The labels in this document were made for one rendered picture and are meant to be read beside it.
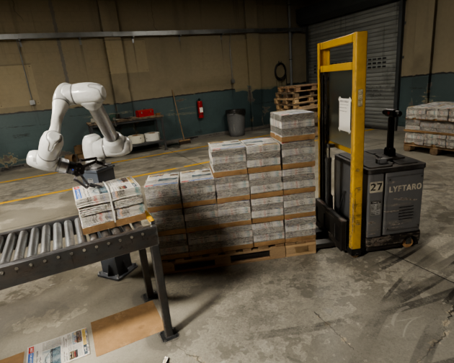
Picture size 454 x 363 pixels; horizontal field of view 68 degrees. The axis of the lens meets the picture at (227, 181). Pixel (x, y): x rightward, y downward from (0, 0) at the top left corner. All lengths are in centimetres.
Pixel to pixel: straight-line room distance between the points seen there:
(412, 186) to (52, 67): 803
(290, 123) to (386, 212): 115
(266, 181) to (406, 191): 120
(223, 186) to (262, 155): 42
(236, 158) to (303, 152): 57
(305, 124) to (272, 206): 75
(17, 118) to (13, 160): 99
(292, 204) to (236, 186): 53
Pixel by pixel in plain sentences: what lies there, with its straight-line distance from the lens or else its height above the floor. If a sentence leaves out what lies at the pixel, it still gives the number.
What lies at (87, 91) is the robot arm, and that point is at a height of 161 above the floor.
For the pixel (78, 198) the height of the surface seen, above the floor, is 103.
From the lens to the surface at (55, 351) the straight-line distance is 269.
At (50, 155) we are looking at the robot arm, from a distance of 203.
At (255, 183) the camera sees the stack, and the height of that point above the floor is 74.
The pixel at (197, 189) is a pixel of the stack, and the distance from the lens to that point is 280.
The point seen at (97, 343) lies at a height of 0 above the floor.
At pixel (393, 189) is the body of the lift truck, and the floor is 59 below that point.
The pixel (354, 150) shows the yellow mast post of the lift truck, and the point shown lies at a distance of 285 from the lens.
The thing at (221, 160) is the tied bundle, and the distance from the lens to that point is 275.
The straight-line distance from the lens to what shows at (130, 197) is 211.
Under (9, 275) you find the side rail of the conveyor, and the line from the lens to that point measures 208.
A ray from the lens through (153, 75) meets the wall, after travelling 954.
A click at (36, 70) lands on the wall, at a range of 923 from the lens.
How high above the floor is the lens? 160
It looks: 17 degrees down
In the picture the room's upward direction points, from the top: 5 degrees counter-clockwise
